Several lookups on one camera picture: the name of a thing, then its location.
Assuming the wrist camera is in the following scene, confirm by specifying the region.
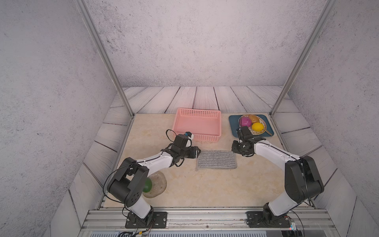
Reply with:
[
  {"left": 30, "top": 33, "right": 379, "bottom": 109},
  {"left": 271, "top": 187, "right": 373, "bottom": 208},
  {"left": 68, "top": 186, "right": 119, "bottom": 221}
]
[
  {"left": 237, "top": 126, "right": 255, "bottom": 143},
  {"left": 173, "top": 132, "right": 194, "bottom": 149}
]

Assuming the yellow lemon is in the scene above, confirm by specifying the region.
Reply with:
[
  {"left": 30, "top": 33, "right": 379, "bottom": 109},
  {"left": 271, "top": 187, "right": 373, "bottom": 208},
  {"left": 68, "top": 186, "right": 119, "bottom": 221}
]
[{"left": 251, "top": 122, "right": 265, "bottom": 132}]

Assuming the orange brown fruit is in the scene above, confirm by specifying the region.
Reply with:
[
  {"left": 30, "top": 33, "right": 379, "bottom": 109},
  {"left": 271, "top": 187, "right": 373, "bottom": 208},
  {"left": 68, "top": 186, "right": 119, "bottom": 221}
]
[{"left": 248, "top": 115, "right": 260, "bottom": 124}]

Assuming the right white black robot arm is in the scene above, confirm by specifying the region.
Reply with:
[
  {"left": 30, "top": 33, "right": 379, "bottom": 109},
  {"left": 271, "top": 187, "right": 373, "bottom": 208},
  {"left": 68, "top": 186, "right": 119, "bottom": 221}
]
[{"left": 232, "top": 139, "right": 324, "bottom": 216}]

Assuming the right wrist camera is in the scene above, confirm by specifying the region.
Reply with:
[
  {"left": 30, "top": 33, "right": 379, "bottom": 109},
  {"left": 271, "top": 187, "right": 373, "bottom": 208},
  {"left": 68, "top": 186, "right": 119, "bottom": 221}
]
[{"left": 237, "top": 126, "right": 255, "bottom": 143}]

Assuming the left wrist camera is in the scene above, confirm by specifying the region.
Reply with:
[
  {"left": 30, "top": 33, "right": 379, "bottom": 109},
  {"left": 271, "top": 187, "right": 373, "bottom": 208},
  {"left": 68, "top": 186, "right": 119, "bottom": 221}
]
[{"left": 173, "top": 132, "right": 194, "bottom": 149}]

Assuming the aluminium frame post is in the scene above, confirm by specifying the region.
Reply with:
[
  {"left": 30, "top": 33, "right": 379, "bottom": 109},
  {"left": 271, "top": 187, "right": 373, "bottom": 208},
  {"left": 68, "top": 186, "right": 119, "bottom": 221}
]
[
  {"left": 269, "top": 0, "right": 338, "bottom": 118},
  {"left": 75, "top": 0, "right": 135, "bottom": 118}
]

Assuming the patterned round plate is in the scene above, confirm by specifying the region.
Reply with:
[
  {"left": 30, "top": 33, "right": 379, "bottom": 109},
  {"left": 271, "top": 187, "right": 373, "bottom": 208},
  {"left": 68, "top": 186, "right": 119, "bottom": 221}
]
[{"left": 242, "top": 114, "right": 267, "bottom": 135}]

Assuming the translucent glass bowl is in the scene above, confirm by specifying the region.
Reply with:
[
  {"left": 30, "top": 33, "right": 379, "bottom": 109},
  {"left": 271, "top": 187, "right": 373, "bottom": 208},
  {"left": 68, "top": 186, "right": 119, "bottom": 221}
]
[{"left": 143, "top": 171, "right": 167, "bottom": 198}]

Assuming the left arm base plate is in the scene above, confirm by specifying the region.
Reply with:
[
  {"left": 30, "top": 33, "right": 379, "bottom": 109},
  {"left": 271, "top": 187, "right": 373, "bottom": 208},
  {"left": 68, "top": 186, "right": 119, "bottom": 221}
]
[{"left": 125, "top": 210, "right": 167, "bottom": 229}]

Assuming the purple round fruit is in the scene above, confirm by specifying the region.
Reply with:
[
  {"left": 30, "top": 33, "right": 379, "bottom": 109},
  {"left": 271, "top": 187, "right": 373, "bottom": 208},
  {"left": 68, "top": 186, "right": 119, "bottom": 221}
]
[{"left": 238, "top": 116, "right": 252, "bottom": 127}]

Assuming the right aluminium frame post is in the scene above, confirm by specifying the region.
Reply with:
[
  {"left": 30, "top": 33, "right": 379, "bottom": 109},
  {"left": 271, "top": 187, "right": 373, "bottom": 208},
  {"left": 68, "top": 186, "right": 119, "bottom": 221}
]
[{"left": 269, "top": 0, "right": 338, "bottom": 118}]

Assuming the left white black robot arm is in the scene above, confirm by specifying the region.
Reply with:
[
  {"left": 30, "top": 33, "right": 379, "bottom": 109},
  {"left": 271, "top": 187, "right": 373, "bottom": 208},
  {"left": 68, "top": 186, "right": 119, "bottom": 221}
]
[{"left": 107, "top": 146, "right": 201, "bottom": 220}]

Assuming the pink plastic basket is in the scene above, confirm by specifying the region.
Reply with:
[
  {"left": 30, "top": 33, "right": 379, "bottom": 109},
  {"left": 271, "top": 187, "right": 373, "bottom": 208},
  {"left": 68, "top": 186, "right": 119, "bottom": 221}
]
[{"left": 172, "top": 108, "right": 222, "bottom": 142}]

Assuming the aluminium front rail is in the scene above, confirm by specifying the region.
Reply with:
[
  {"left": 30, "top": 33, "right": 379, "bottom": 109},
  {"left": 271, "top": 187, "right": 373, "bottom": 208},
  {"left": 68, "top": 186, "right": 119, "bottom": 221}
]
[{"left": 79, "top": 206, "right": 340, "bottom": 237}]

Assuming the left aluminium frame post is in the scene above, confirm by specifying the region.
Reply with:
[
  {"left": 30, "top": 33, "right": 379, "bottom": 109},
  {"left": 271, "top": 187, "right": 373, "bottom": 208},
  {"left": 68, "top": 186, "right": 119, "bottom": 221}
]
[{"left": 75, "top": 0, "right": 135, "bottom": 118}]

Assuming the grey striped dishcloth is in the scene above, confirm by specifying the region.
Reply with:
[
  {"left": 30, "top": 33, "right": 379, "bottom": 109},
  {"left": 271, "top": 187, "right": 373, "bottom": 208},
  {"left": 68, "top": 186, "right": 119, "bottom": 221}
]
[{"left": 196, "top": 150, "right": 237, "bottom": 170}]

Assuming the teal tray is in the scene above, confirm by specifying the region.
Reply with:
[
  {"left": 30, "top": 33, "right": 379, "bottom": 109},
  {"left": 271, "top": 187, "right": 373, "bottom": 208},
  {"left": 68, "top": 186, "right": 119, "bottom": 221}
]
[{"left": 229, "top": 114, "right": 274, "bottom": 138}]

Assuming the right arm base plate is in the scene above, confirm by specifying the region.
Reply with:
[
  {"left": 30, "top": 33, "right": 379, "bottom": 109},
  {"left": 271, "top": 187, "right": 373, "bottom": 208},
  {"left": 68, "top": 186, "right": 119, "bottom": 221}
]
[{"left": 246, "top": 210, "right": 291, "bottom": 228}]

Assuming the green ball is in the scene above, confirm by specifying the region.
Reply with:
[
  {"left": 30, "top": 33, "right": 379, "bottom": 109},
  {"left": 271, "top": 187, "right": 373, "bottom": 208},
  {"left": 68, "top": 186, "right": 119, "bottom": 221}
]
[{"left": 143, "top": 178, "right": 153, "bottom": 193}]

